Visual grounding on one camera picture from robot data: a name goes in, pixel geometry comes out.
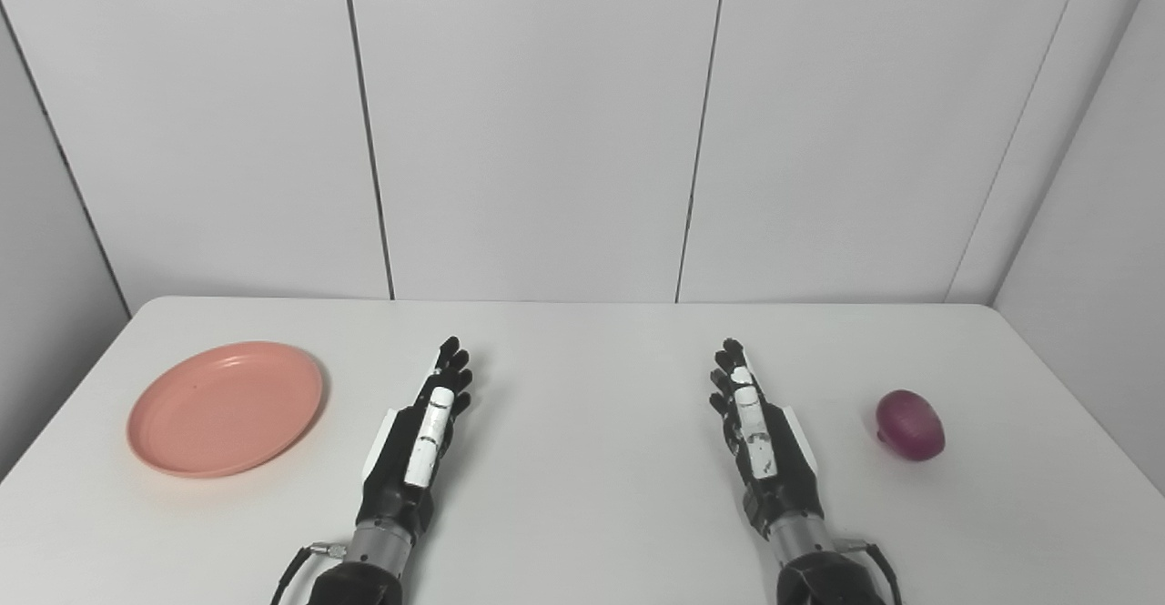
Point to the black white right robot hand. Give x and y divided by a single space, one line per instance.
760 441

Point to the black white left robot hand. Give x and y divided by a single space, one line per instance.
420 437

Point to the purple red onion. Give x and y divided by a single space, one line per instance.
910 425

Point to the pink round plate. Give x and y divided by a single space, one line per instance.
226 409

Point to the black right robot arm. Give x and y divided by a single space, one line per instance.
824 569

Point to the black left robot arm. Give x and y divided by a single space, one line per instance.
369 564

